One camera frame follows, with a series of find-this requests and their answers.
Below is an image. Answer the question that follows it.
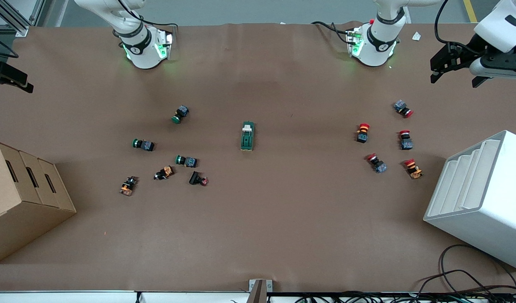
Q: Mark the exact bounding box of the white foam tray box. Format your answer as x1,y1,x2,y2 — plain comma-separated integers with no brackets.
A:
423,130,516,271

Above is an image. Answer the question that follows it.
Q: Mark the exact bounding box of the red button orange contact block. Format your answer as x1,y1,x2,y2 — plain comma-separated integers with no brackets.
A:
404,159,423,180

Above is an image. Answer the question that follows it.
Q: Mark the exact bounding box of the black looped cable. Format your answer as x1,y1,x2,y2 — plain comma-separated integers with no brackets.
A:
414,244,516,297

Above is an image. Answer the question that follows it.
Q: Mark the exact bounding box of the aluminium frame profile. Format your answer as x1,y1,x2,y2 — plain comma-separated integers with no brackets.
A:
0,0,45,37

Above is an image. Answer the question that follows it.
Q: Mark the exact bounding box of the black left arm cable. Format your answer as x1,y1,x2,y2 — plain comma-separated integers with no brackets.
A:
435,0,482,55

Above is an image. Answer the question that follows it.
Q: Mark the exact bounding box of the red button black orange block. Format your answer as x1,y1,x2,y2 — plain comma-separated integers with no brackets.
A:
356,123,371,144

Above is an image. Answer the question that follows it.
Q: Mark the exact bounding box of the brown cardboard box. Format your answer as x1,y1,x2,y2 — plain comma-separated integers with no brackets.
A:
0,141,77,265

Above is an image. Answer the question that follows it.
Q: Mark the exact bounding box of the black base connector cable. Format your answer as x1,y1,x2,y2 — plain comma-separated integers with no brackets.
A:
311,21,356,45

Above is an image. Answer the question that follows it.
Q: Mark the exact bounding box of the white table edge rail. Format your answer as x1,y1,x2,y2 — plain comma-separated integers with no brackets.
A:
0,290,516,303

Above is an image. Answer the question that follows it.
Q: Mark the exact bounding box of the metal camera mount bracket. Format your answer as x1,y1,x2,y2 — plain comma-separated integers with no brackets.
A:
249,279,273,303

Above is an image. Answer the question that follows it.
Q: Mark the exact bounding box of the brown paper table cover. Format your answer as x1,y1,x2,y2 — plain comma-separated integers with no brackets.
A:
0,22,516,293

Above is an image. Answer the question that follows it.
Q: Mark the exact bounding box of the black cable bundle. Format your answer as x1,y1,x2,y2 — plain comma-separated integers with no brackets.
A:
296,291,516,303

